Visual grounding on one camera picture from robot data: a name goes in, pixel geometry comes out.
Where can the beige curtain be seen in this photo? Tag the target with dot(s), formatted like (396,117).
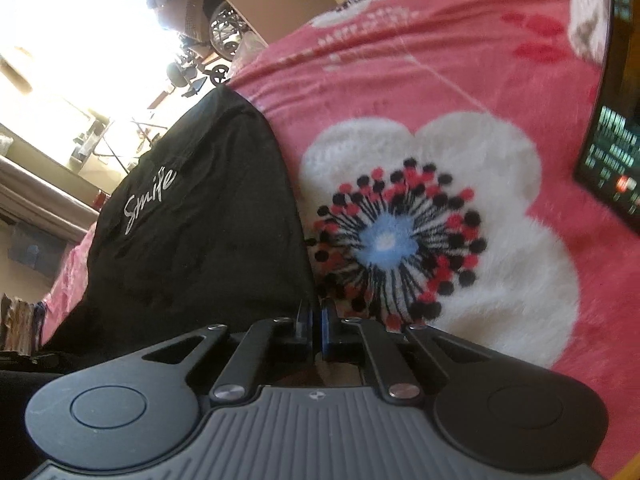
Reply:
(45,190)

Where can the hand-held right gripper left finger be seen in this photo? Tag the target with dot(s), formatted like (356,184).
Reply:
(302,320)

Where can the wheelchair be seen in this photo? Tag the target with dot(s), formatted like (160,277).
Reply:
(220,35)

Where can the black remote control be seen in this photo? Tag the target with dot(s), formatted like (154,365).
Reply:
(617,135)

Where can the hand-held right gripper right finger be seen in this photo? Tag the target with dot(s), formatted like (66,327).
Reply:
(327,322)

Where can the water dispenser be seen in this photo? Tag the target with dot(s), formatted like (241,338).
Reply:
(32,252)

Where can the black t-shirt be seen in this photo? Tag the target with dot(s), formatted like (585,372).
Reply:
(200,240)

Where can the folding table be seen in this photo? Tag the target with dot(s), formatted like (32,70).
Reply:
(120,140)

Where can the pink floral blanket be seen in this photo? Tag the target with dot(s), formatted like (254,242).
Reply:
(475,110)

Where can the red water bottle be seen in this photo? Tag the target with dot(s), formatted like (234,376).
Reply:
(100,200)

